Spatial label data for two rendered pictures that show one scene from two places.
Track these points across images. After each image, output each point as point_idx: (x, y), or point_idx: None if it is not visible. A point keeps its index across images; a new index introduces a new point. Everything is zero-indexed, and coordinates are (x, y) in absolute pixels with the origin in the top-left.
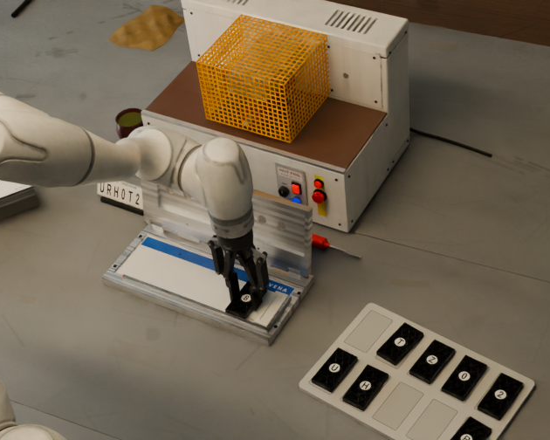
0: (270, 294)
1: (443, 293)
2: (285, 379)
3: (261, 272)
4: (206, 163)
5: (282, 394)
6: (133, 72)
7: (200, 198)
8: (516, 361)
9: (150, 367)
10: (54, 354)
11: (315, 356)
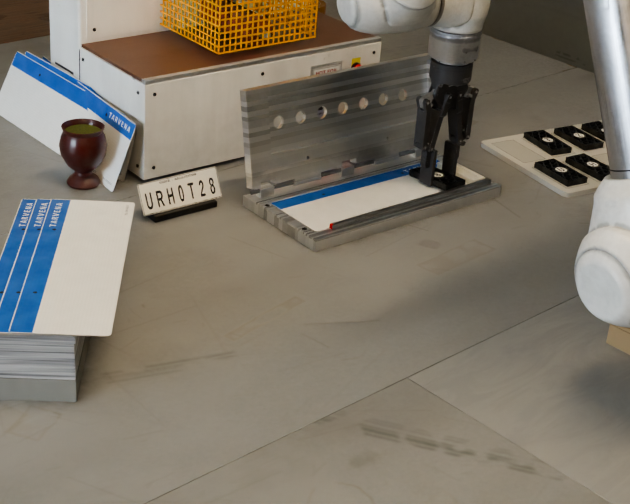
0: None
1: (491, 119)
2: (549, 200)
3: (473, 110)
4: None
5: (569, 205)
6: None
7: (467, 8)
8: (593, 119)
9: (481, 255)
10: (413, 304)
11: (529, 181)
